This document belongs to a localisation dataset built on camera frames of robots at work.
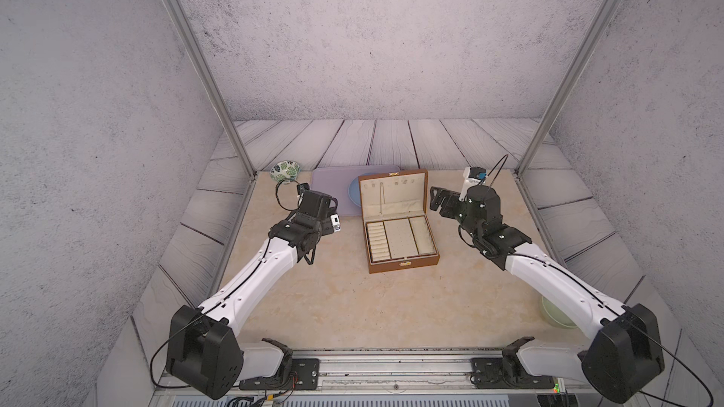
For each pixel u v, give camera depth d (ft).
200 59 2.85
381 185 3.07
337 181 3.96
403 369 2.44
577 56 2.86
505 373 2.22
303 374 2.39
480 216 1.94
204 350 1.30
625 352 1.30
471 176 2.29
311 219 2.01
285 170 3.92
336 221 2.51
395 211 3.27
